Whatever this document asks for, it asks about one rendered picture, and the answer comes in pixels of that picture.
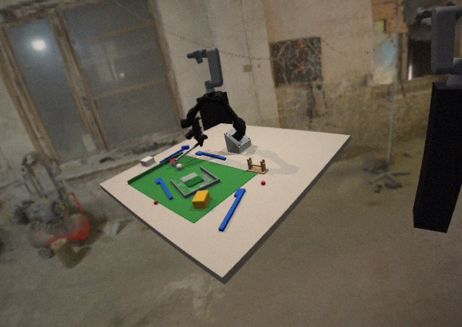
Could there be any green flat mat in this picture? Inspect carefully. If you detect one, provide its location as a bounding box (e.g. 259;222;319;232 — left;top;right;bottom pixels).
130;155;257;223

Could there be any yellow cube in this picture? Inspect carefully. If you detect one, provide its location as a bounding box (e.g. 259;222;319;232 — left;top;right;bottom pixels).
193;190;210;209

